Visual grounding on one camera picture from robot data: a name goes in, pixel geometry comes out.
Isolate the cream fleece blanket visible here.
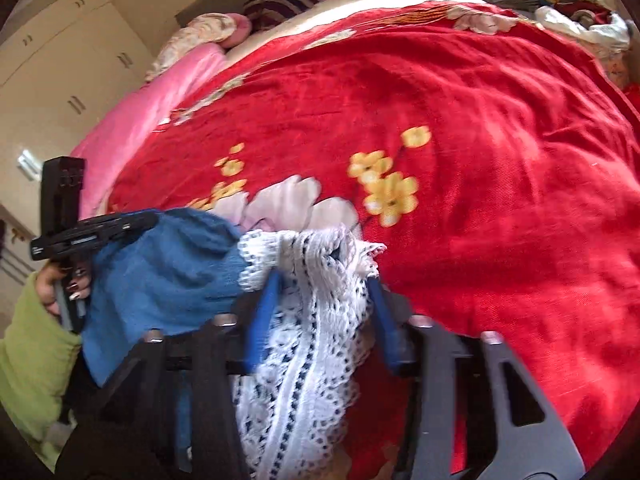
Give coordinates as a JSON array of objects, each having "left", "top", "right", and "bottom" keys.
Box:
[{"left": 227, "top": 0, "right": 496, "bottom": 61}]

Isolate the red floral blanket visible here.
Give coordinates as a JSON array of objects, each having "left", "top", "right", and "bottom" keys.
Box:
[{"left": 102, "top": 0, "right": 640, "bottom": 473}]

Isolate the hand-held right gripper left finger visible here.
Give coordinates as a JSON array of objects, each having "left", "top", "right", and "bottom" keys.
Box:
[{"left": 55, "top": 270, "right": 285, "bottom": 480}]

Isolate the person's left forearm green sleeve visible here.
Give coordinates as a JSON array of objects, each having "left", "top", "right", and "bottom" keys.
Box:
[{"left": 0, "top": 272, "right": 83, "bottom": 467}]

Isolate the blue denim pants lace trim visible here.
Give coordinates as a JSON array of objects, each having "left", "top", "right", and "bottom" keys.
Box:
[{"left": 81, "top": 208, "right": 387, "bottom": 480}]

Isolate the cream wardrobe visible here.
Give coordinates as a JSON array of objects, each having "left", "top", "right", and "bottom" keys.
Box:
[{"left": 0, "top": 0, "right": 157, "bottom": 221}]

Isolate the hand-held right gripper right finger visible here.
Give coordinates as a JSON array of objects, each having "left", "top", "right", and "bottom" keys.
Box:
[{"left": 367, "top": 279, "right": 586, "bottom": 480}]

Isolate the pink blanket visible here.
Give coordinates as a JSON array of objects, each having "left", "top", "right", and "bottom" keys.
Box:
[{"left": 70, "top": 42, "right": 232, "bottom": 218}]

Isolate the purple striped pillow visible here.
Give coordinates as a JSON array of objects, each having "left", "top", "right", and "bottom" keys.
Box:
[{"left": 242, "top": 0, "right": 327, "bottom": 32}]

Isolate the floral pillow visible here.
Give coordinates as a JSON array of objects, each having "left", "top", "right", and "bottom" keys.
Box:
[{"left": 145, "top": 12, "right": 251, "bottom": 82}]

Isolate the person's left hand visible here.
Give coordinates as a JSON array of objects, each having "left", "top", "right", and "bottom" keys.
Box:
[{"left": 37, "top": 263, "right": 93, "bottom": 317}]

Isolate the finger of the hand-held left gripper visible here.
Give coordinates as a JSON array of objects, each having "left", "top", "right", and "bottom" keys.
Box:
[{"left": 75, "top": 209, "right": 162, "bottom": 251}]

